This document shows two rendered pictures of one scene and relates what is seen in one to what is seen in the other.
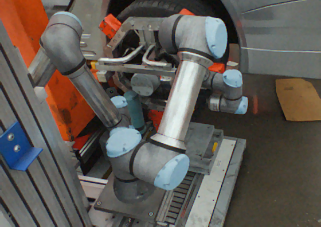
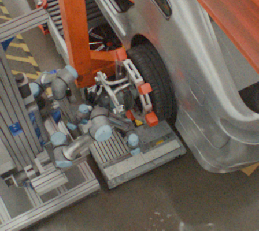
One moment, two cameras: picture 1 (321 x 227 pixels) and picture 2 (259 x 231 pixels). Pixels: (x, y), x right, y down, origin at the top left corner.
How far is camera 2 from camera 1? 2.27 m
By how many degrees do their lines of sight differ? 32
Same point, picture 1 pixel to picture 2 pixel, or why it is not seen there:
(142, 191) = not seen: hidden behind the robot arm
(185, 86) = (81, 141)
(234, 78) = (130, 141)
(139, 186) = not seen: hidden behind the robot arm
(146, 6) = (137, 63)
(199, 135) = (156, 129)
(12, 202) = (10, 139)
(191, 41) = (91, 130)
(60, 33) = (57, 85)
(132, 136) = (60, 140)
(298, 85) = not seen: outside the picture
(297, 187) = (180, 195)
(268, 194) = (163, 186)
